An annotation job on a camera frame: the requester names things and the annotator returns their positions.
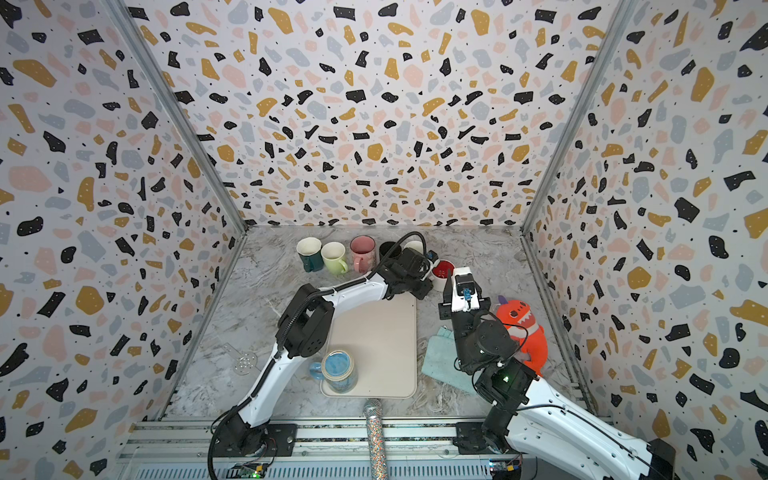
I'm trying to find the black mug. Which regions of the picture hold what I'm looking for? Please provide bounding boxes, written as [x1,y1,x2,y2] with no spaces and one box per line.
[379,241,402,262]

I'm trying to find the white mug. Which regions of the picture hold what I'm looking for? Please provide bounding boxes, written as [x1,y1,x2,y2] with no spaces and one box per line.
[430,260,455,293]

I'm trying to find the pink ghost mug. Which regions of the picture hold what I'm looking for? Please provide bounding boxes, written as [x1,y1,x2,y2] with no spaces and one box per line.
[350,235,377,274]

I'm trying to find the light green mug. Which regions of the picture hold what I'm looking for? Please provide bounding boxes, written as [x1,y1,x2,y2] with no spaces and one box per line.
[321,241,348,276]

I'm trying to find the dark green mug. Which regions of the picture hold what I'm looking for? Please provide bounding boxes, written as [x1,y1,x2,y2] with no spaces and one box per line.
[296,237,324,273]

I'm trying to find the blue glazed mug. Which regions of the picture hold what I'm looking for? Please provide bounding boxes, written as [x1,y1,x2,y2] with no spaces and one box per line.
[309,350,358,394]

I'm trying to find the grey mug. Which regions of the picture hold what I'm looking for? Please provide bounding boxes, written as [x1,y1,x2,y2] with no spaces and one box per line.
[405,239,424,253]

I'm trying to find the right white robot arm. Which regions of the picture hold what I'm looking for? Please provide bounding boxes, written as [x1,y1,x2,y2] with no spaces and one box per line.
[451,310,675,479]

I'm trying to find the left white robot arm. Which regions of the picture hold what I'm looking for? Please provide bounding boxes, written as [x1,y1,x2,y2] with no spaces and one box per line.
[207,248,439,461]

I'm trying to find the teal cloth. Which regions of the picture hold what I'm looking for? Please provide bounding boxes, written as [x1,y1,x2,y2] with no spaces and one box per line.
[421,326,475,395]

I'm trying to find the red plush monster toy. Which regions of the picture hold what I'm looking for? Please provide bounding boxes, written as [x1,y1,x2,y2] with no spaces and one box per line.
[495,296,549,375]

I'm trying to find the beige plastic tray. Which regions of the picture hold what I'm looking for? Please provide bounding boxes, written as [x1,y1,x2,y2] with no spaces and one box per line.
[321,294,418,399]

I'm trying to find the glittery tube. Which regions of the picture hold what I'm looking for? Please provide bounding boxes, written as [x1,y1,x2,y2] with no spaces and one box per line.
[363,399,389,480]

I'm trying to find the clear plastic slotted spatula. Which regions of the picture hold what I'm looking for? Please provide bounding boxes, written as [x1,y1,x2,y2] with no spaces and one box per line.
[224,343,258,376]

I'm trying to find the black corrugated cable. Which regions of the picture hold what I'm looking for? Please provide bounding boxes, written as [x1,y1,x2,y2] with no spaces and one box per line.
[206,230,428,480]

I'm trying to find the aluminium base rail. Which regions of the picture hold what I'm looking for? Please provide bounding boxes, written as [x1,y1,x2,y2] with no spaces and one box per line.
[113,416,625,480]

